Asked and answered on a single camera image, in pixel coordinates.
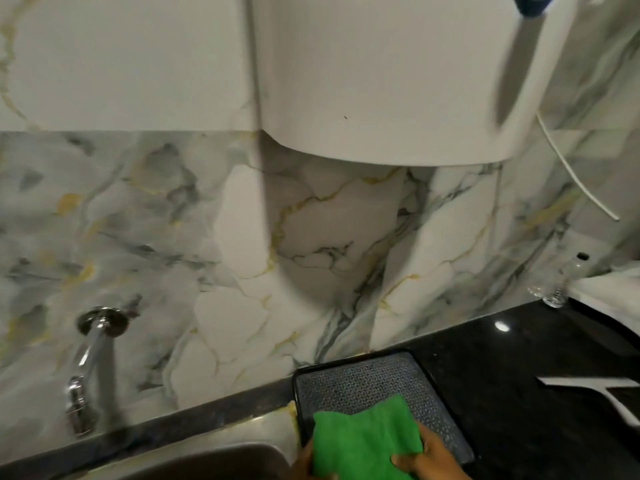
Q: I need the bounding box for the person's left hand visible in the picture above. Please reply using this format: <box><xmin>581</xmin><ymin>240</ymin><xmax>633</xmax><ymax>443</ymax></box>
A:
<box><xmin>289</xmin><ymin>437</ymin><xmax>321</xmax><ymax>480</ymax></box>

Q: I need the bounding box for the stainless steel sink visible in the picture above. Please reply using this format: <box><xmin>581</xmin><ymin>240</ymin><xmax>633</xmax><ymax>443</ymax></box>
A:
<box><xmin>0</xmin><ymin>404</ymin><xmax>307</xmax><ymax>480</ymax></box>

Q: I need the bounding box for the white wall-mounted water purifier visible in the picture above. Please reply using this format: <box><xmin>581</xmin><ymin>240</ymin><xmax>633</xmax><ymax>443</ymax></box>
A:
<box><xmin>245</xmin><ymin>0</ymin><xmax>581</xmax><ymax>168</ymax></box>

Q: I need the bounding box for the person's right hand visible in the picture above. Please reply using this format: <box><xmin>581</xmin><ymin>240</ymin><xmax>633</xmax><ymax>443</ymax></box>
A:
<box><xmin>389</xmin><ymin>422</ymin><xmax>473</xmax><ymax>480</ymax></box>

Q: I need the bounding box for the clear glass bottle black cap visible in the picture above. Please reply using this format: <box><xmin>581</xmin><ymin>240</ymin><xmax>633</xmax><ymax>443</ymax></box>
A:
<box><xmin>527</xmin><ymin>252</ymin><xmax>591</xmax><ymax>309</ymax></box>

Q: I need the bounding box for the green microfibre cloth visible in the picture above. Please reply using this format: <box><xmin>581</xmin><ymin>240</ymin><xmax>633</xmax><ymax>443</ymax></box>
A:
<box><xmin>311</xmin><ymin>393</ymin><xmax>426</xmax><ymax>480</ymax></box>

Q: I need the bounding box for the blue purifier tap knob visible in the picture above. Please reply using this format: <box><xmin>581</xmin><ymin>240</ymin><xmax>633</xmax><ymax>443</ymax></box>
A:
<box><xmin>513</xmin><ymin>0</ymin><xmax>557</xmax><ymax>19</ymax></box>

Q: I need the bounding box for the chrome wall tap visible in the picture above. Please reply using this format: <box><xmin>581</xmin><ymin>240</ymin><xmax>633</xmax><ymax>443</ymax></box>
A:
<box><xmin>65</xmin><ymin>305</ymin><xmax>131</xmax><ymax>438</ymax></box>

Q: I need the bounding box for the black perforated tray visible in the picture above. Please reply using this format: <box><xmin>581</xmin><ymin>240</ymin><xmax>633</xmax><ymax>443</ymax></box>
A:
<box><xmin>292</xmin><ymin>348</ymin><xmax>476</xmax><ymax>480</ymax></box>

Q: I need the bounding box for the white appliance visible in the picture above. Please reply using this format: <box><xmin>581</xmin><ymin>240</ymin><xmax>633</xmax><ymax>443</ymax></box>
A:
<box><xmin>567</xmin><ymin>264</ymin><xmax>640</xmax><ymax>341</ymax></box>

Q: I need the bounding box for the white thin cable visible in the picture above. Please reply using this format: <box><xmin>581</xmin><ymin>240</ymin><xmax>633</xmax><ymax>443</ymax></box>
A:
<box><xmin>535</xmin><ymin>113</ymin><xmax>621</xmax><ymax>222</ymax></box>

